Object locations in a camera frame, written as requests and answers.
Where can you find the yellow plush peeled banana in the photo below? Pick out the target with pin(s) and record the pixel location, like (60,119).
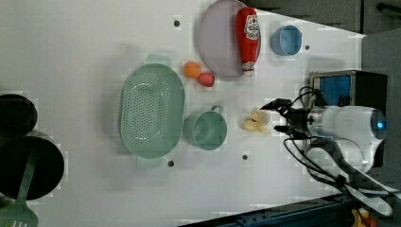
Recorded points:
(257,121)

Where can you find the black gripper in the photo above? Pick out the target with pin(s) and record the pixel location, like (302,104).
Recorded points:
(296,126)

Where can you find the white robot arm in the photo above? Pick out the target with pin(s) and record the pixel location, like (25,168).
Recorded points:
(325,163)

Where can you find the red plush ketchup bottle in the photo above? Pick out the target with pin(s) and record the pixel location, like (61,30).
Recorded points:
(248,38)

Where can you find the black toaster oven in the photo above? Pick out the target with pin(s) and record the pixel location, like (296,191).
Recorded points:
(346,88)

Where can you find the black round pan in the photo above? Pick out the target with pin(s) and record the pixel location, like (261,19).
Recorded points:
(18,115)

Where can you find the orange plush ball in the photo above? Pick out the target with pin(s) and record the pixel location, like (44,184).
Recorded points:
(191,69)

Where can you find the green slotted spatula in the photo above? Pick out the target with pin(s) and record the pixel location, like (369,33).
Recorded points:
(19,214)

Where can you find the green metal mug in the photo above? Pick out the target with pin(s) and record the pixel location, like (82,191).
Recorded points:
(206,129)

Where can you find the green perforated colander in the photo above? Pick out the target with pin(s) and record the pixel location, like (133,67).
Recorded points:
(151,113)

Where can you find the black round pot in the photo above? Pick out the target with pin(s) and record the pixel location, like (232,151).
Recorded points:
(40,156)

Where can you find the grey round plate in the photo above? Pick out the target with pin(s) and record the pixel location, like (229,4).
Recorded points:
(217,41)

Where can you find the light blue bowl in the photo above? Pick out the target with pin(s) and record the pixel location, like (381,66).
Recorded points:
(286,41)

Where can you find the red plush strawberry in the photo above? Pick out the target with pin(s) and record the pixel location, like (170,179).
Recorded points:
(206,79)

